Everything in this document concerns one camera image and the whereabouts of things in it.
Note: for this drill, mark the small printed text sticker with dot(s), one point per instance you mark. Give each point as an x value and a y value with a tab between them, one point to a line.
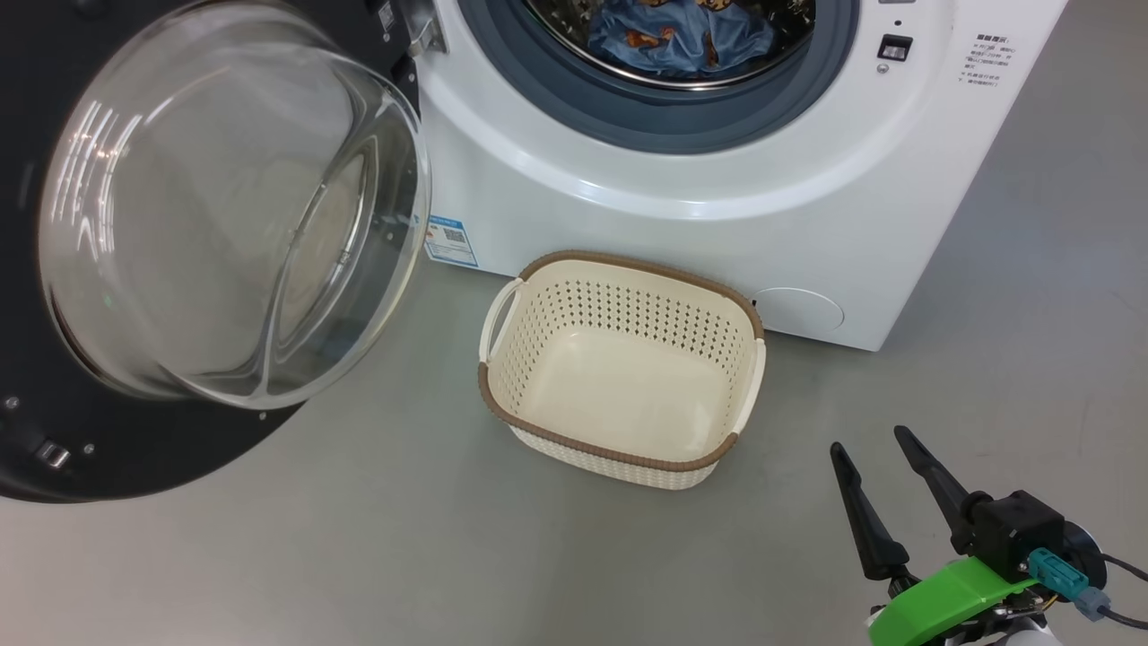
985	61

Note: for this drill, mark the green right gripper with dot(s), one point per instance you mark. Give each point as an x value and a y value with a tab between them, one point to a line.
951	597

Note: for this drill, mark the black round glass washer door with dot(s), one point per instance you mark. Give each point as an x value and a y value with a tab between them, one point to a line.
161	449

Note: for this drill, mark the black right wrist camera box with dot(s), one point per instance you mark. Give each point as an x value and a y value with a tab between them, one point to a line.
1022	534

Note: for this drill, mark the white front-load washing machine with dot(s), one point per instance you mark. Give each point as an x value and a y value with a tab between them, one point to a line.
807	224

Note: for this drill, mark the black door latch socket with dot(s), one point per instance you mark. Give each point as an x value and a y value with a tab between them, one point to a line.
895	48

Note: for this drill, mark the round white filter cover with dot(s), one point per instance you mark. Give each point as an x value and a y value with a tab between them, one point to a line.
798	309

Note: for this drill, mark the cream perforated laundry basket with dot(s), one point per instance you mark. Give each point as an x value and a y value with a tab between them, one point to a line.
628	395

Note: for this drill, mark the blue energy label sticker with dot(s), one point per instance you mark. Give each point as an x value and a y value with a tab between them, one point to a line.
450	240

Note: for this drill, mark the steel washer drum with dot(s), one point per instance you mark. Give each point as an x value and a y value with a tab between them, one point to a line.
794	36

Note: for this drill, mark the blue orange print garment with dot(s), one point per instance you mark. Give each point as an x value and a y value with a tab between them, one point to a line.
682	40

